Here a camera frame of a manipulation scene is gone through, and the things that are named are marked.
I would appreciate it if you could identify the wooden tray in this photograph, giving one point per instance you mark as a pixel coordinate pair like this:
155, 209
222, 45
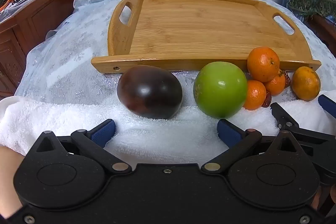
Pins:
197, 24

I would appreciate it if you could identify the yellowish tangerine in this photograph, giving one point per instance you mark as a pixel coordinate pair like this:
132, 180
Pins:
306, 83

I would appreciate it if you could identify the dark wooden side table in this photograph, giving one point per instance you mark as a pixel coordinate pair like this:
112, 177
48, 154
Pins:
325, 29

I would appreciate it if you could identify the small orange tangerine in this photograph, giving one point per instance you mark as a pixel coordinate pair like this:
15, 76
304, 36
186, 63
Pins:
254, 95
275, 86

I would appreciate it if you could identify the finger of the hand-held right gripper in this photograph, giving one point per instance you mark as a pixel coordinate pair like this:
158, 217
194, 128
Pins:
284, 115
328, 104

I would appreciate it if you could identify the white towel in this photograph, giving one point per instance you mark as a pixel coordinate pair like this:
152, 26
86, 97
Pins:
162, 134

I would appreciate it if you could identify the brown wooden cabinet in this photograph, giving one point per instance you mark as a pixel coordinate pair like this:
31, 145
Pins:
31, 24

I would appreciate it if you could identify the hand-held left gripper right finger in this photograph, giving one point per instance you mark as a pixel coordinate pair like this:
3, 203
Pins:
229, 132

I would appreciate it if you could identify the green apple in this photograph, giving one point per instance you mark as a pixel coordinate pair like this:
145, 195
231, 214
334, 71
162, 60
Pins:
220, 88

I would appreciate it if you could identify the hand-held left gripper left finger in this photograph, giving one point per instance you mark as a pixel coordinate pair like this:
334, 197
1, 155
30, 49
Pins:
103, 132

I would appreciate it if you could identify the large orange tangerine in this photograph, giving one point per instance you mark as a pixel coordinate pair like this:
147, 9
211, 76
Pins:
263, 64

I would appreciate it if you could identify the stack of papers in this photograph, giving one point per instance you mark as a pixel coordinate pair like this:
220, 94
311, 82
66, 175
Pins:
15, 7

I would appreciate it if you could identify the red date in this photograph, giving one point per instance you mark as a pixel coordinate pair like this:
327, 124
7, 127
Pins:
286, 79
267, 100

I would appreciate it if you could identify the dark purple round fruit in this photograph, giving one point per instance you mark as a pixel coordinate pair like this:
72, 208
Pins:
149, 91

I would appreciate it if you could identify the person's left forearm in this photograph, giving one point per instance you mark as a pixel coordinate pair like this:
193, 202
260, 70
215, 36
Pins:
8, 179

